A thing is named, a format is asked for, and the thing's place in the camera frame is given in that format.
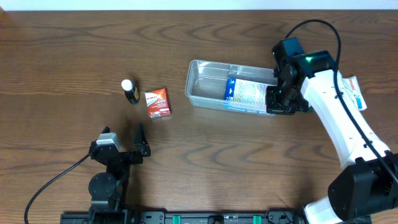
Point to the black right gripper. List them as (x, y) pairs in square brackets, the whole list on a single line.
[(280, 109)]

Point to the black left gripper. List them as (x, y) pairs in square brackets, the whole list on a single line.
[(123, 155)]

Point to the blue Kool Fever box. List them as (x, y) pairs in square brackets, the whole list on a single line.
[(245, 96)]

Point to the white Panadol box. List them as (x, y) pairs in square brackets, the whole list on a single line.
[(353, 90)]

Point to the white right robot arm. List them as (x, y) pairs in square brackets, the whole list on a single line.
[(368, 181)]

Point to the clear plastic container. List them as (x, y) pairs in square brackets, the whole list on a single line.
[(206, 81)]

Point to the red orange small box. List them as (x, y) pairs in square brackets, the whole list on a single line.
[(157, 103)]

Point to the small white-capped dark bottle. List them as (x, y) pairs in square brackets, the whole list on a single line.
[(131, 91)]

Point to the black mounting rail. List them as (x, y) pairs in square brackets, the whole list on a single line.
[(270, 217)]

